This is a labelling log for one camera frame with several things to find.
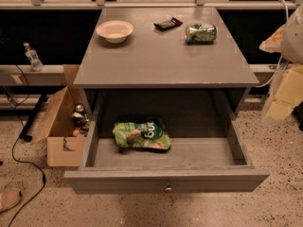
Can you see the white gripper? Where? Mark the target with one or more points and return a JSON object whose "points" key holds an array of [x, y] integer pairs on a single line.
{"points": [[294, 40]]}

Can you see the green rice chip bag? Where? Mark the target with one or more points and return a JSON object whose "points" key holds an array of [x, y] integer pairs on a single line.
{"points": [[150, 134]]}

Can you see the silver green foil bag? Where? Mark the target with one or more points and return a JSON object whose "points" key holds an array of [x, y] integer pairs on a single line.
{"points": [[200, 33]]}

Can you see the grey cabinet counter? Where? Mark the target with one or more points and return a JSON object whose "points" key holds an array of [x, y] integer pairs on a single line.
{"points": [[150, 58]]}

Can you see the grey open drawer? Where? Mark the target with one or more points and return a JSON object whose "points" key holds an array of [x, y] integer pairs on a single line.
{"points": [[206, 154]]}

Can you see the metal drawer knob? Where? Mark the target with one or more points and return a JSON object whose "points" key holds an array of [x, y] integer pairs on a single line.
{"points": [[168, 189]]}

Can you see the grey side ledge right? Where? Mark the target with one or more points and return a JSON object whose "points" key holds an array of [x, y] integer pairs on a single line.
{"points": [[265, 73]]}

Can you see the grey side ledge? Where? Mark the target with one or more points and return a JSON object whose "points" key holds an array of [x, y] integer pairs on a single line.
{"points": [[51, 75], [265, 73]]}

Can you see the black snack bar wrapper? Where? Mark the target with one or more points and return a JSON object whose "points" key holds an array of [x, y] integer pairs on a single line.
{"points": [[169, 24]]}

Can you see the white bowl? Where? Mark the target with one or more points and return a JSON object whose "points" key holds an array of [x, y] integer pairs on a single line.
{"points": [[115, 32]]}

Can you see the silver bottle in box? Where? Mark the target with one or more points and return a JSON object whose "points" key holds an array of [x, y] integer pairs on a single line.
{"points": [[79, 116]]}

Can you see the orange ball in box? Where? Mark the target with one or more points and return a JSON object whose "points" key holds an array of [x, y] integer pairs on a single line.
{"points": [[76, 133]]}

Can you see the cardboard box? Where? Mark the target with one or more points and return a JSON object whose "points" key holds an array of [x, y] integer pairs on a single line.
{"points": [[56, 127]]}

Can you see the clear plastic water bottle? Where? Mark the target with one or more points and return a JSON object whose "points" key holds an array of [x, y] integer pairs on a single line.
{"points": [[33, 58]]}

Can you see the black table leg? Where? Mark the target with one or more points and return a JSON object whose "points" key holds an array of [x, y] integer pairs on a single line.
{"points": [[24, 133]]}

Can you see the grey side ledge left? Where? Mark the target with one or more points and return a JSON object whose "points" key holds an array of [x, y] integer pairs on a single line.
{"points": [[51, 75]]}

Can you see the beige shoe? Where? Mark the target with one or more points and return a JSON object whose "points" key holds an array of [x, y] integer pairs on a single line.
{"points": [[9, 198]]}

